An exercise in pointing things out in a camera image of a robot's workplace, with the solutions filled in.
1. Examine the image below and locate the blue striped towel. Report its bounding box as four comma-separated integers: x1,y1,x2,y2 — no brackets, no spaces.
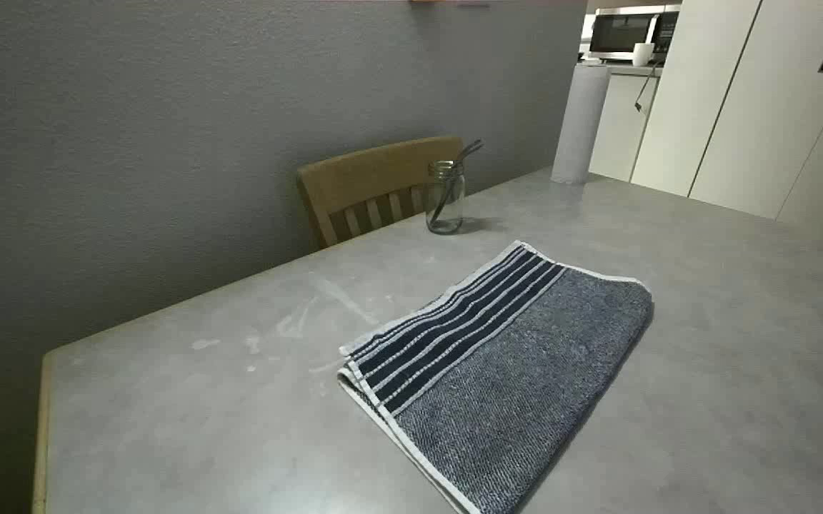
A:
339,238,657,514

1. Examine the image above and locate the wooden chair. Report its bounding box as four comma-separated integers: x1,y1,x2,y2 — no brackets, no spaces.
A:
294,133,467,252

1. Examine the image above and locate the dark straw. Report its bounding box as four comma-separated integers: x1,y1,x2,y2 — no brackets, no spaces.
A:
444,138,486,193

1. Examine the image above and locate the low white cabinet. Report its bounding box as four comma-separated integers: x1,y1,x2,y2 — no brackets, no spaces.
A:
587,63,664,182

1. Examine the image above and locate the white mug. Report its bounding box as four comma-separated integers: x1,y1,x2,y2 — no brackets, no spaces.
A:
630,41,657,71

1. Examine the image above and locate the white microwave oven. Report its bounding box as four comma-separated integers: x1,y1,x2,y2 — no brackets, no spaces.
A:
579,3,684,69

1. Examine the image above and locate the tall white cabinet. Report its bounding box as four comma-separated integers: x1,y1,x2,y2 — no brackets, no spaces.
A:
630,0,823,240

